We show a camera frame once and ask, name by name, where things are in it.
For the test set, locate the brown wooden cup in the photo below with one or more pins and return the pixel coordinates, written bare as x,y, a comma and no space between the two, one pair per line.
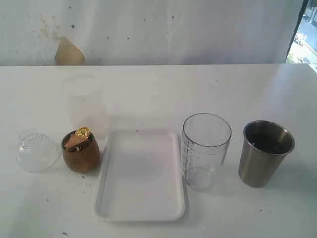
84,160

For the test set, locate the stainless steel cup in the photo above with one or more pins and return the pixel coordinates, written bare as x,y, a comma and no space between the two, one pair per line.
265,146

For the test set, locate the clear plastic dome lid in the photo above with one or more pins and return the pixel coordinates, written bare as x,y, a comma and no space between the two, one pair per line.
36,152

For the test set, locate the clear plastic shaker cup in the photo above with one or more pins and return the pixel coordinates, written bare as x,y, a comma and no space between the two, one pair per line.
205,140

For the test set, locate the white plastic tray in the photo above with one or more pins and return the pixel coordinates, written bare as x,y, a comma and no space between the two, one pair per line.
140,178

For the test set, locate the translucent plastic container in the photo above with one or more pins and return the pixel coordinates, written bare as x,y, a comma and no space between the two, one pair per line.
84,100

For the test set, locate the dark window frame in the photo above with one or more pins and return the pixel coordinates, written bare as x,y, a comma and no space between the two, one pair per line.
300,16

